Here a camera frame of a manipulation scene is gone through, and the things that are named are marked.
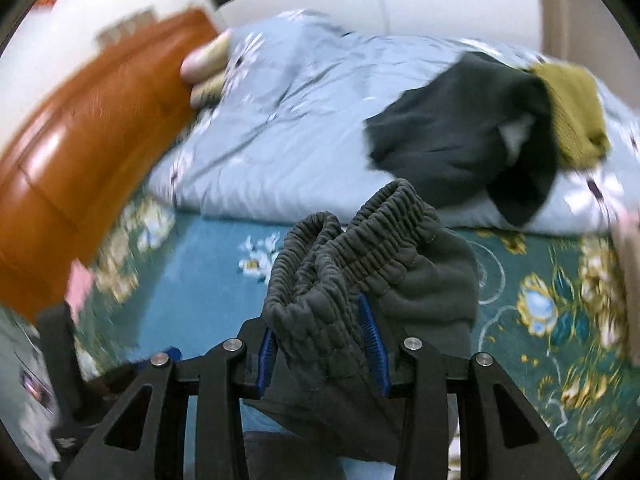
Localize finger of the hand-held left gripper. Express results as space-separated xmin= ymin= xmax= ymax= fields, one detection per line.
xmin=75 ymin=346 xmax=182 ymax=422

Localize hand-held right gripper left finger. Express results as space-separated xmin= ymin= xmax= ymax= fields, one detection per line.
xmin=62 ymin=317 xmax=278 ymax=480

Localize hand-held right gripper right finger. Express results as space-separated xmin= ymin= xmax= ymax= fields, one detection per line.
xmin=356 ymin=294 xmax=583 ymax=480

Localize dark grey pants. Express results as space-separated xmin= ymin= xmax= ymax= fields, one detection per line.
xmin=242 ymin=179 xmax=481 ymax=466

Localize black fleece garment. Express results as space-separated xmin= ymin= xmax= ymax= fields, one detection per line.
xmin=362 ymin=52 xmax=561 ymax=228

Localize pink cloth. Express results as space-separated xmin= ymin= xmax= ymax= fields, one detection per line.
xmin=65 ymin=260 xmax=98 ymax=321

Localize teal floral bed sheet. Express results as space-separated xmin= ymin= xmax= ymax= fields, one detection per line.
xmin=70 ymin=195 xmax=640 ymax=480

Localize wooden headboard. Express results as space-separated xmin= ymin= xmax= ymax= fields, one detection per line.
xmin=0 ymin=7 xmax=221 ymax=321

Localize light blue floral duvet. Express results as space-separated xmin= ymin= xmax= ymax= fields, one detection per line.
xmin=147 ymin=10 xmax=640 ymax=233

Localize pale floral pillow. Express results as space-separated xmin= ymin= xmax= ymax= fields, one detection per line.
xmin=180 ymin=30 xmax=236 ymax=83
xmin=189 ymin=72 xmax=231 ymax=108

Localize olive green knit garment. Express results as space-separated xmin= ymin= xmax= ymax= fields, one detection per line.
xmin=530 ymin=60 xmax=613 ymax=171

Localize white wardrobe with black stripe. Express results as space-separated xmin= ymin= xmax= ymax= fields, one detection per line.
xmin=185 ymin=0 xmax=546 ymax=56

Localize beige wall switch row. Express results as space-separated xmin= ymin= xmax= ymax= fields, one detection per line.
xmin=97 ymin=7 xmax=156 ymax=47

